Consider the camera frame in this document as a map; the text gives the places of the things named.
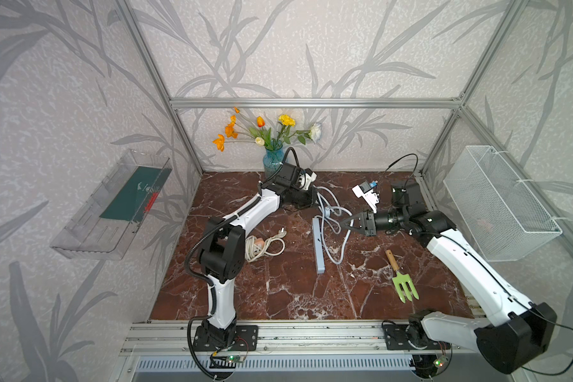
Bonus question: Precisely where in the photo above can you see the grey power strip with cord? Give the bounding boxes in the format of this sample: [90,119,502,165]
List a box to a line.
[311,185,355,275]

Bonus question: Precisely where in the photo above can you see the white power cord with plug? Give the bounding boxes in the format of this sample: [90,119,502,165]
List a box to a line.
[244,227,288,264]

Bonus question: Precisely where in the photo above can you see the clear plastic wall tray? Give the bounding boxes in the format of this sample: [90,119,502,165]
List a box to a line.
[50,149,173,260]

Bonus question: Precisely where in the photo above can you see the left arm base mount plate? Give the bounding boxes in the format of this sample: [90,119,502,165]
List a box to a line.
[194,325,259,351]

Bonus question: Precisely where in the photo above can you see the blue glass vase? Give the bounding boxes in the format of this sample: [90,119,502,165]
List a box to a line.
[263,147,284,178]

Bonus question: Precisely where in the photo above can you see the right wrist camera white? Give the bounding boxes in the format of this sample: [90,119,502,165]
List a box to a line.
[352,181,380,213]

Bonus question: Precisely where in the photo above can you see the aluminium front rail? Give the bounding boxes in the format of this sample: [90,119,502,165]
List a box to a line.
[119,320,450,357]

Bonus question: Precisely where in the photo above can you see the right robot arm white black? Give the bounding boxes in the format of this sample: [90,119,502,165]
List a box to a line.
[340,181,557,374]

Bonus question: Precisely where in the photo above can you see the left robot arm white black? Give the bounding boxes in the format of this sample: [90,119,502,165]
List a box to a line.
[186,163,318,343]

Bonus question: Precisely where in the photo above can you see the pink power strip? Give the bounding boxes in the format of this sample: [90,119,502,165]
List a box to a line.
[253,238,265,251]

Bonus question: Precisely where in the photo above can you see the white wire mesh basket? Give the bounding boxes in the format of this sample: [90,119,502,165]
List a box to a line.
[444,146,563,262]

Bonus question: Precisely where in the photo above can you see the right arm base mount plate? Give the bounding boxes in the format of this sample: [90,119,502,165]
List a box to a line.
[381,320,452,353]

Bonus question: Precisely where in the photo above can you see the green garden hand fork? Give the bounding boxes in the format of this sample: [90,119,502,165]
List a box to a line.
[385,250,420,303]

